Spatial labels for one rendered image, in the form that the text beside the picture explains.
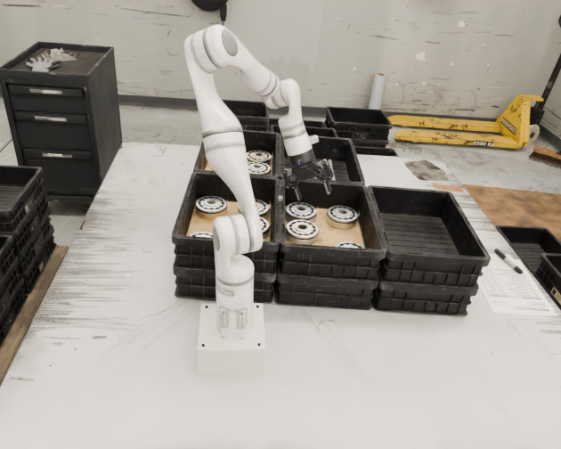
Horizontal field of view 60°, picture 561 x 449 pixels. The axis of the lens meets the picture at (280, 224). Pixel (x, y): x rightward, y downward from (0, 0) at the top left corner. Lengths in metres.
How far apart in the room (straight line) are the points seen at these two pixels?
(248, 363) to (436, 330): 0.59
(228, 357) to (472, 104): 4.50
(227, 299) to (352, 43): 3.89
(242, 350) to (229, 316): 0.09
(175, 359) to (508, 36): 4.58
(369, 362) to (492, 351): 0.37
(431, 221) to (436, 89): 3.49
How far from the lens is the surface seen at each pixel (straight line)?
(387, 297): 1.50
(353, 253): 1.37
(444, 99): 5.26
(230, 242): 1.06
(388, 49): 4.93
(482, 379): 1.46
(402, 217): 1.77
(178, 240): 1.35
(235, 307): 1.19
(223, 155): 1.08
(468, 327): 1.60
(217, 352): 1.24
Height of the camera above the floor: 1.70
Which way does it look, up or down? 33 degrees down
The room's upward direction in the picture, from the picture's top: 6 degrees clockwise
